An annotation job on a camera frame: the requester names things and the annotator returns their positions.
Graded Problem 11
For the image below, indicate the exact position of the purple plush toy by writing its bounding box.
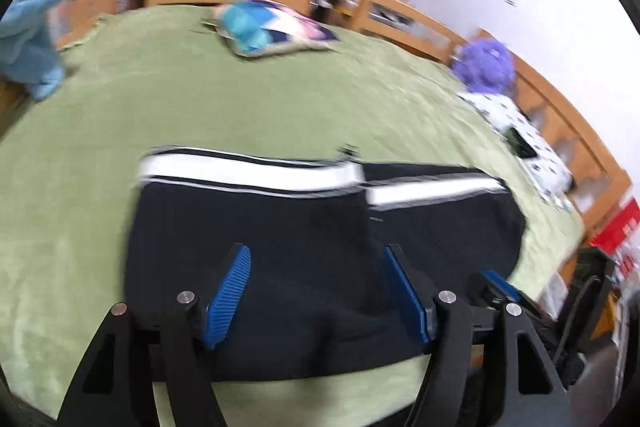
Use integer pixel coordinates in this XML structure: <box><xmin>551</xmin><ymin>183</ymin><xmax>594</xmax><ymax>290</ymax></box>
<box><xmin>450</xmin><ymin>39</ymin><xmax>515</xmax><ymax>94</ymax></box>

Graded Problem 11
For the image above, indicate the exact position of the geometric patterned pillow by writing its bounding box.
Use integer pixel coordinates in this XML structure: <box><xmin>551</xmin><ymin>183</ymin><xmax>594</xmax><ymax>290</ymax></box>
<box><xmin>203</xmin><ymin>0</ymin><xmax>340</xmax><ymax>58</ymax></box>

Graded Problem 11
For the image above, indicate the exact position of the black sweatpants white stripe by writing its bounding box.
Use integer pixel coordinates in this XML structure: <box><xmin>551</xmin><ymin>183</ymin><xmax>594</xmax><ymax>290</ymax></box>
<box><xmin>124</xmin><ymin>146</ymin><xmax>526</xmax><ymax>381</ymax></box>

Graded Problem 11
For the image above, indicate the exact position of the light blue fleece blanket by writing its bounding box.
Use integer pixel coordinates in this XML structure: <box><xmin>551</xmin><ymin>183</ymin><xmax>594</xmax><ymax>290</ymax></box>
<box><xmin>1</xmin><ymin>0</ymin><xmax>66</xmax><ymax>101</ymax></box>

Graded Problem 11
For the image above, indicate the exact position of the wooden bed frame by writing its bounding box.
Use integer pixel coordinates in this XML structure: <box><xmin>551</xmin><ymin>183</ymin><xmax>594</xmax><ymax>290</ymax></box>
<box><xmin>0</xmin><ymin>0</ymin><xmax>634</xmax><ymax>283</ymax></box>

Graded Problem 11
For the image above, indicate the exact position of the black phone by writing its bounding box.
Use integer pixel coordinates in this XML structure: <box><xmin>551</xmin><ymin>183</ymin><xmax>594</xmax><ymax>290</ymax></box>
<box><xmin>503</xmin><ymin>127</ymin><xmax>538</xmax><ymax>159</ymax></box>

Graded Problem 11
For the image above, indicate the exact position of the white dotted pillow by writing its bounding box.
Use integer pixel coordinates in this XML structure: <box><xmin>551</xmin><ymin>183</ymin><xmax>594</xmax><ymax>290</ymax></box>
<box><xmin>458</xmin><ymin>92</ymin><xmax>574</xmax><ymax>208</ymax></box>

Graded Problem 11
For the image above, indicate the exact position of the green fleece bed blanket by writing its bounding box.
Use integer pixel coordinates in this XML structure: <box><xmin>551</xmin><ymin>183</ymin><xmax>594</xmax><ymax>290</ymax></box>
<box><xmin>1</xmin><ymin>5</ymin><xmax>584</xmax><ymax>415</ymax></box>

